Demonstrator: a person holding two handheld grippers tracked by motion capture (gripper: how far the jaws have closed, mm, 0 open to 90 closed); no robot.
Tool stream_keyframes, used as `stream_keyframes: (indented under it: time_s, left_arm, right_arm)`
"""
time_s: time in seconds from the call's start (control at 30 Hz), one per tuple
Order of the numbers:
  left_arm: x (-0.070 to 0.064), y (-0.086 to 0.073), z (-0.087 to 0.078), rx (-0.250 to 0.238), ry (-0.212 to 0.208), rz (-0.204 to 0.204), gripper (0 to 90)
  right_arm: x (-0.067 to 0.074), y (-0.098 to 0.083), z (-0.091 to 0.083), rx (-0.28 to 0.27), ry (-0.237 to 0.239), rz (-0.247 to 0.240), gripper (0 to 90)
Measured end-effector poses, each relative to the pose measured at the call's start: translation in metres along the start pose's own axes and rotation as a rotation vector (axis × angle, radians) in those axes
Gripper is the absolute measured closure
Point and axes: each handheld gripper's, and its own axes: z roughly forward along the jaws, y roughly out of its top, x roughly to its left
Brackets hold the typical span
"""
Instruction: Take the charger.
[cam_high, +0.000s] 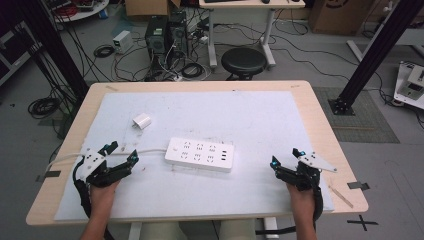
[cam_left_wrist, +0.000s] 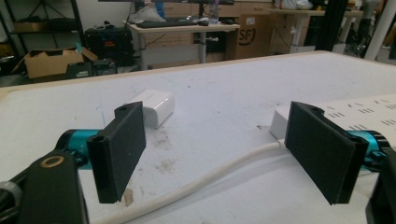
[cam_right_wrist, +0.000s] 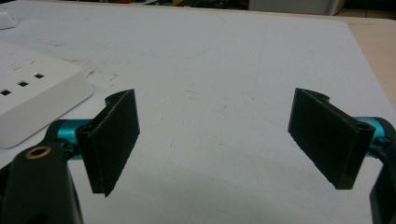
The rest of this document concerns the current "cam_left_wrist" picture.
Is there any open cardboard box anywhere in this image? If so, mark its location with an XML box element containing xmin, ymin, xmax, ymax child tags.
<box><xmin>12</xmin><ymin>46</ymin><xmax>99</xmax><ymax>84</ymax></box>

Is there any cardboard box with black logo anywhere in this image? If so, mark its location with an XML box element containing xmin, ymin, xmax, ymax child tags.
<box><xmin>225</xmin><ymin>13</ymin><xmax>281</xmax><ymax>61</ymax></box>

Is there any white desk with wooden top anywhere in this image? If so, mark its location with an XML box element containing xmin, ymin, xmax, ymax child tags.
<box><xmin>121</xmin><ymin>21</ymin><xmax>241</xmax><ymax>71</ymax></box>

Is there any black aluminium post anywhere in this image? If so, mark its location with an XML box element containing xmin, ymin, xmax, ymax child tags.
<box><xmin>315</xmin><ymin>0</ymin><xmax>348</xmax><ymax>52</ymax></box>

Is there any black computer tower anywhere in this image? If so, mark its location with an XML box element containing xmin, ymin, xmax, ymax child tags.
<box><xmin>83</xmin><ymin>25</ymin><xmax>135</xmax><ymax>68</ymax></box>

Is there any white power strip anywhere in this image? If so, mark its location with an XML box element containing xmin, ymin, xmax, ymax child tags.
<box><xmin>269</xmin><ymin>92</ymin><xmax>396</xmax><ymax>141</ymax></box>

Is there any white power strip cable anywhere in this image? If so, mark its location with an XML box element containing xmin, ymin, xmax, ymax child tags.
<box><xmin>92</xmin><ymin>139</ymin><xmax>286</xmax><ymax>224</ymax></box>

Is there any long wooden desk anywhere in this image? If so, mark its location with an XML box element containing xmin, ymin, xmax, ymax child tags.
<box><xmin>268</xmin><ymin>7</ymin><xmax>366</xmax><ymax>54</ymax></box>

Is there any black keyboard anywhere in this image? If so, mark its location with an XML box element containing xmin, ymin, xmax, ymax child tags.
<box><xmin>135</xmin><ymin>19</ymin><xmax>198</xmax><ymax>30</ymax></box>

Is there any black metal shelf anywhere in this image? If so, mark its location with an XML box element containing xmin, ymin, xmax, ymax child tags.
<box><xmin>0</xmin><ymin>0</ymin><xmax>82</xmax><ymax>60</ymax></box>

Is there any white pillar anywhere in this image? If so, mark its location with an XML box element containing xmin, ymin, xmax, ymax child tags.
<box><xmin>363</xmin><ymin>0</ymin><xmax>396</xmax><ymax>62</ymax></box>

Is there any clear plastic bottle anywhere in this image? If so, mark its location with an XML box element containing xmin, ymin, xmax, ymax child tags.
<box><xmin>208</xmin><ymin>0</ymin><xmax>219</xmax><ymax>25</ymax></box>

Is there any white charger adapter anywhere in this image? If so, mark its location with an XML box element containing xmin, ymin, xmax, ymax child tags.
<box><xmin>124</xmin><ymin>89</ymin><xmax>176</xmax><ymax>130</ymax></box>

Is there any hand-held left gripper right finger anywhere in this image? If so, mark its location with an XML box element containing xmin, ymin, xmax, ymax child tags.
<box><xmin>284</xmin><ymin>101</ymin><xmax>390</xmax><ymax>206</ymax></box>

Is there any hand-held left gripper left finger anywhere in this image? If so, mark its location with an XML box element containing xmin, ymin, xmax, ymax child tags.
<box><xmin>55</xmin><ymin>101</ymin><xmax>148</xmax><ymax>204</ymax></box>

